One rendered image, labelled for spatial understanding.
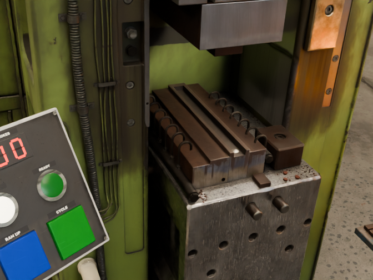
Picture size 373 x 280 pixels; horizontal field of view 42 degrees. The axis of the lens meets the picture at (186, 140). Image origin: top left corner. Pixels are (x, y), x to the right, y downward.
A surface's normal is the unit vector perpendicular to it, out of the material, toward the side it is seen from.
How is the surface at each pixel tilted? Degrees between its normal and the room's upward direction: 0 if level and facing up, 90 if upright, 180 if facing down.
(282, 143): 0
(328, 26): 90
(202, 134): 0
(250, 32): 90
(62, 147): 60
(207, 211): 90
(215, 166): 90
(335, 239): 0
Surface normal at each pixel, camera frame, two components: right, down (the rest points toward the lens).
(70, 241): 0.66, -0.11
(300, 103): 0.39, 0.48
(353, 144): 0.04, -0.86
